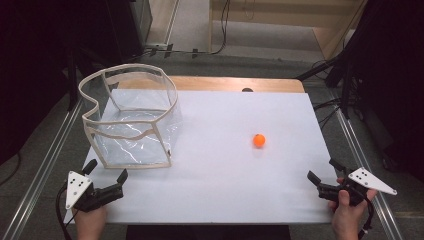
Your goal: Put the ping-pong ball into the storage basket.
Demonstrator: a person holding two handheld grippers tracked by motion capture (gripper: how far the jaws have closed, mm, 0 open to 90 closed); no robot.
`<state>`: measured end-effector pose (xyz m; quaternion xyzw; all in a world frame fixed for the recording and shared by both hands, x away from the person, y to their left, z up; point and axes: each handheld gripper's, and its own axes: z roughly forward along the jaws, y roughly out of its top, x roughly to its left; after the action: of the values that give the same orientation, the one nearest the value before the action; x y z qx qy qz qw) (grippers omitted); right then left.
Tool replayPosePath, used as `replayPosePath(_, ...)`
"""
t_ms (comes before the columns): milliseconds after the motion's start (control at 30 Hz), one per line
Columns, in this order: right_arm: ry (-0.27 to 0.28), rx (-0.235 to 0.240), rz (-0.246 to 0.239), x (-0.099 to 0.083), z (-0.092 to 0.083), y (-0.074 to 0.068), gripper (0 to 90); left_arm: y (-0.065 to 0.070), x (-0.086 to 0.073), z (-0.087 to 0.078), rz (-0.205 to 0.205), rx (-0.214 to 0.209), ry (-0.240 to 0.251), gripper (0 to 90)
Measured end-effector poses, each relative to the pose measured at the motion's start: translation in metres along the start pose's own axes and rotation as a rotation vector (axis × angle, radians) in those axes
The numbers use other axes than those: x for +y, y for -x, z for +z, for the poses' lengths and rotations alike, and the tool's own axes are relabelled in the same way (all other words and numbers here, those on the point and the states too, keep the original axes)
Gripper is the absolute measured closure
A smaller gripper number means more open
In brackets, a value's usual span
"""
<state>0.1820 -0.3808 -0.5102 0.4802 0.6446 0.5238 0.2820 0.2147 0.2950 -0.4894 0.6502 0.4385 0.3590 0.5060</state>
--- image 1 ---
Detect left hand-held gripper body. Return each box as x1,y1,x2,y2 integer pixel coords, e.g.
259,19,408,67
64,170,125,213

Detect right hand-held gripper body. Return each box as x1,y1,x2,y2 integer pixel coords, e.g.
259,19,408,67
317,167,398,207

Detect clear plastic bag beige trim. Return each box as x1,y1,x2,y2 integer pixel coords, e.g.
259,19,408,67
78,63,184,170

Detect orange ball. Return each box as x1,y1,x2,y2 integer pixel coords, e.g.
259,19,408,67
252,133,267,149

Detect person's left hand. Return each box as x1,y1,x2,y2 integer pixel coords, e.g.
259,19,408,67
71,203,108,240

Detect person's right hand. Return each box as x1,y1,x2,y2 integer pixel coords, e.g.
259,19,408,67
328,177,378,240

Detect black metal stand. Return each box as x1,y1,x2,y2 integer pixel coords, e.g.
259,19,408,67
64,46,81,113

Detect black tripod stand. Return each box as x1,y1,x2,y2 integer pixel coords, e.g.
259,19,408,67
296,49,364,118

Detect white table board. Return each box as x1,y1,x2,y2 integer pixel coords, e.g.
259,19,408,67
63,88,339,225

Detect dark curtain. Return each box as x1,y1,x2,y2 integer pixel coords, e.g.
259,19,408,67
346,0,424,181
0,0,111,164

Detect black equipment cabinet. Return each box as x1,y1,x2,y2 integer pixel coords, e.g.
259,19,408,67
106,0,154,58

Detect light wooden furniture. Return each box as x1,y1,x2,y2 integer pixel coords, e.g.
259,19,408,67
208,0,368,61

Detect metal floor rail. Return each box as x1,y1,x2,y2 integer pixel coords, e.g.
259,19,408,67
0,98,84,240
328,89,406,240

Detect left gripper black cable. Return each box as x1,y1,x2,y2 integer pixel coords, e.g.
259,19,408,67
54,182,76,240

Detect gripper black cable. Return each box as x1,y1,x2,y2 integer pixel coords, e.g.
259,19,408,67
54,182,76,240
358,196,374,240

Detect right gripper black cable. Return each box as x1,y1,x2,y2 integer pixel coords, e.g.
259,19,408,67
358,196,374,240

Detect black floor cables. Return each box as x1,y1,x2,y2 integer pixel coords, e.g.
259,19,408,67
313,96,343,131

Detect black hanging cable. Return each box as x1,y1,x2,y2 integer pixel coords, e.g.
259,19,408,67
143,0,233,58

